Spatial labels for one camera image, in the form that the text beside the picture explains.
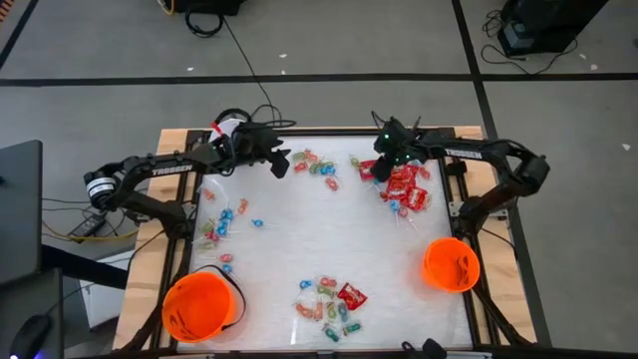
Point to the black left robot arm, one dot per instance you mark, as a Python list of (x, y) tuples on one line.
[(172, 169)]

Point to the black frame strut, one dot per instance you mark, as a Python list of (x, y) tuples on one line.
[(498, 319), (141, 331)]

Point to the white work surface sheet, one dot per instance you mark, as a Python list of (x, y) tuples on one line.
[(389, 279)]

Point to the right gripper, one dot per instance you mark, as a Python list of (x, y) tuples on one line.
[(399, 144)]

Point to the black rounded object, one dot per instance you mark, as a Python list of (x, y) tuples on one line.
[(431, 349)]

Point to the orange striped object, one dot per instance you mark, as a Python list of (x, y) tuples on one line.
[(5, 7)]

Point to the large orange halloween bucket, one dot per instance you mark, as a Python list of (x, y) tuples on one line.
[(198, 306)]

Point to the black computer mouse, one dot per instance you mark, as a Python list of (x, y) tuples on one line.
[(30, 336)]

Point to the black desk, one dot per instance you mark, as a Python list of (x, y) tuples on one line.
[(30, 299)]

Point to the small orange halloween bucket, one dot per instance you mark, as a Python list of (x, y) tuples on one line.
[(448, 261)]

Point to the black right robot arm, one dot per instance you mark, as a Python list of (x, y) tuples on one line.
[(463, 153)]

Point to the black power adapter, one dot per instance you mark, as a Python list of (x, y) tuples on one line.
[(88, 225)]

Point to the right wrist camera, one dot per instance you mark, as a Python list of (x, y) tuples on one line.
[(382, 170)]

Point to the red candy packet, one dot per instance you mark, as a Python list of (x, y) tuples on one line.
[(397, 189), (416, 198), (406, 174), (366, 170), (352, 296)]

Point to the large black equipment case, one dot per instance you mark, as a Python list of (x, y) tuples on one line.
[(548, 25)]

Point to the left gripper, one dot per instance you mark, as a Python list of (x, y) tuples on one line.
[(251, 142)]

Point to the black equipment box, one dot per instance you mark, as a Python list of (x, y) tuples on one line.
[(209, 5)]

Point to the white cabinet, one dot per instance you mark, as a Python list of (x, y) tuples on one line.
[(104, 304)]

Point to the green lollipop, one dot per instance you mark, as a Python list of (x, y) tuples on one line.
[(207, 227), (207, 245)]

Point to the red tag strip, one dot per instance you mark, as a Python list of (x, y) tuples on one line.
[(215, 126)]

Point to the small grey rod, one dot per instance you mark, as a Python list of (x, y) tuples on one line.
[(416, 122)]

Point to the dark grey monitor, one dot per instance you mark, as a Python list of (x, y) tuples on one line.
[(20, 209)]

